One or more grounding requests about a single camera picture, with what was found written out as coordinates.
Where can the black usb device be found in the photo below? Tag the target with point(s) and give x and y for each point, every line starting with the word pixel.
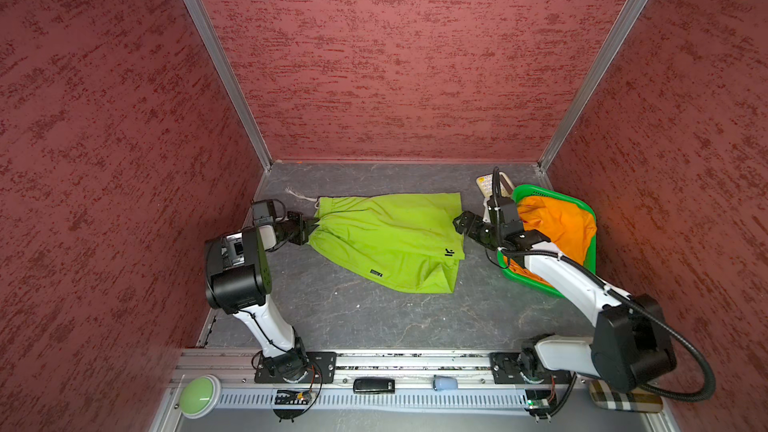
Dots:
pixel 374 385

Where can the green plastic laundry basket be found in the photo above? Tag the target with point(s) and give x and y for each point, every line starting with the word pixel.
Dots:
pixel 591 234

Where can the green round push button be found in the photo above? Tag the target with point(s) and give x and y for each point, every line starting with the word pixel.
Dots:
pixel 200 397

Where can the left aluminium corner post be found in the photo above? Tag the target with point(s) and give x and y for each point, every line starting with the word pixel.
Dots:
pixel 226 74

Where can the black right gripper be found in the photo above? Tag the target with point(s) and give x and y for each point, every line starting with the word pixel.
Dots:
pixel 472 229

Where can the orange shorts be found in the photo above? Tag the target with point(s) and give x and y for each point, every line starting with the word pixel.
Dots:
pixel 561 228

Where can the plaid patterned case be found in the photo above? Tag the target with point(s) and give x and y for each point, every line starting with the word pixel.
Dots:
pixel 639 401

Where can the light blue small object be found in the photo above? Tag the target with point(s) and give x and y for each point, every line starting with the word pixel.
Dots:
pixel 444 383

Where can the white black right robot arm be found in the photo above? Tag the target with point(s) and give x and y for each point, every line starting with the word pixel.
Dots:
pixel 627 348

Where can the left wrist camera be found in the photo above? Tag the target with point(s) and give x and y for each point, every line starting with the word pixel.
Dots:
pixel 263 213

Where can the lime green shorts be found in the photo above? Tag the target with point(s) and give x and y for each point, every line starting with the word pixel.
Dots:
pixel 404 242

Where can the aluminium corner post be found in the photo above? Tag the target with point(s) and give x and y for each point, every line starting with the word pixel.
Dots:
pixel 226 74
pixel 618 33

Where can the cream desk calculator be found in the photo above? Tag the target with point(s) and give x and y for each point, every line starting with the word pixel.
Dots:
pixel 485 185

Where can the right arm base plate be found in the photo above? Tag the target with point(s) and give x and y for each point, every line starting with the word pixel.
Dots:
pixel 510 367

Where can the right circuit board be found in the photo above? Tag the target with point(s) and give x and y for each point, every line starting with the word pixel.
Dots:
pixel 539 399

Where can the left circuit board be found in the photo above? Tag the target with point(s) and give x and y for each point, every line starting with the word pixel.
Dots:
pixel 293 398

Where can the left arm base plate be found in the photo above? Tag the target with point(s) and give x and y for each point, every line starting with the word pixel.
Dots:
pixel 320 366

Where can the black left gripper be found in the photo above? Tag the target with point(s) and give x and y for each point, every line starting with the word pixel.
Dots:
pixel 303 222

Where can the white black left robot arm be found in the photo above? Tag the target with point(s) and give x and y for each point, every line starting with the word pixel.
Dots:
pixel 238 282

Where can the aluminium front rail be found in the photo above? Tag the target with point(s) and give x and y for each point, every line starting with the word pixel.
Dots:
pixel 412 370

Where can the circuit board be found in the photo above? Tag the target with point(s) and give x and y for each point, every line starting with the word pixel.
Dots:
pixel 539 399
pixel 293 398

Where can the right aluminium corner post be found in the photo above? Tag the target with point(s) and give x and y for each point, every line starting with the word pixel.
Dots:
pixel 618 33

